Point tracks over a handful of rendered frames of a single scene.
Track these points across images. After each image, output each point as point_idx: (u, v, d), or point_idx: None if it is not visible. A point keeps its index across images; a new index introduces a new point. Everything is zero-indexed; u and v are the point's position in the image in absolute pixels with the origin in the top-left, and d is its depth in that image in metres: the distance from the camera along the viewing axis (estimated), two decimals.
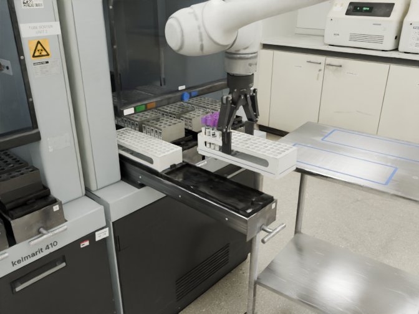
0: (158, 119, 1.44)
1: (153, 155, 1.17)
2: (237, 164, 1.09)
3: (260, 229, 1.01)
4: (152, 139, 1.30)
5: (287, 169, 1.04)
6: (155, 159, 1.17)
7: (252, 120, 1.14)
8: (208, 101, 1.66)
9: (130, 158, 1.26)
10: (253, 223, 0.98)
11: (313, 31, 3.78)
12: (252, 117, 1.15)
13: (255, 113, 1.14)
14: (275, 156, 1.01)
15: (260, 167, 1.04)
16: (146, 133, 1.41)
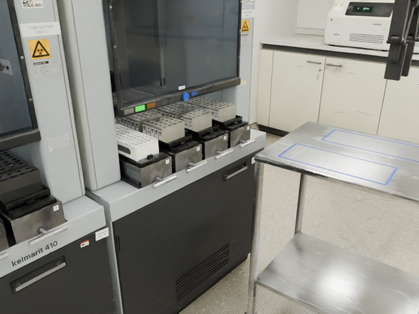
0: (158, 119, 1.44)
1: None
2: None
3: (155, 179, 1.28)
4: None
5: None
6: None
7: (411, 38, 0.76)
8: (208, 101, 1.66)
9: None
10: (146, 174, 1.24)
11: (313, 31, 3.78)
12: (410, 34, 0.76)
13: (418, 27, 0.76)
14: (136, 145, 1.25)
15: (126, 154, 1.27)
16: (146, 133, 1.41)
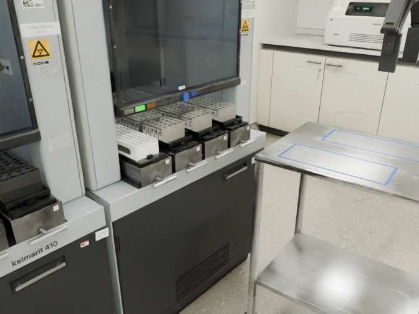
0: (158, 119, 1.44)
1: None
2: None
3: (155, 179, 1.28)
4: None
5: None
6: None
7: None
8: (208, 101, 1.66)
9: None
10: (146, 174, 1.24)
11: (313, 31, 3.78)
12: None
13: None
14: (136, 145, 1.25)
15: (126, 154, 1.27)
16: (146, 133, 1.41)
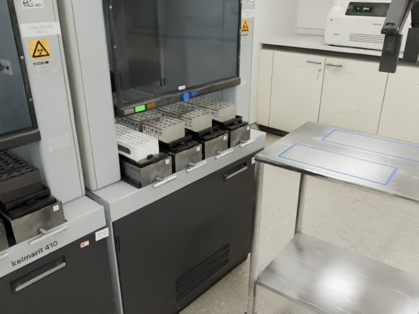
0: (158, 119, 1.44)
1: None
2: None
3: (155, 179, 1.28)
4: None
5: None
6: None
7: None
8: (208, 101, 1.66)
9: None
10: (146, 174, 1.24)
11: (313, 31, 3.78)
12: None
13: None
14: (136, 145, 1.25)
15: (126, 154, 1.27)
16: (146, 133, 1.41)
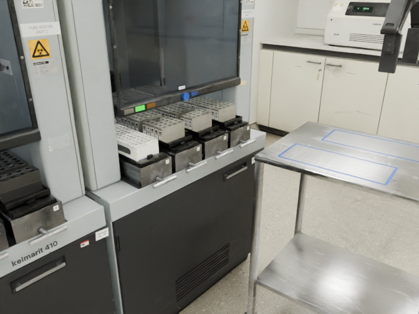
0: (158, 119, 1.44)
1: None
2: None
3: (155, 179, 1.28)
4: None
5: None
6: None
7: None
8: (208, 101, 1.66)
9: None
10: (146, 174, 1.24)
11: (313, 31, 3.78)
12: None
13: None
14: (136, 145, 1.25)
15: (126, 154, 1.27)
16: (146, 133, 1.41)
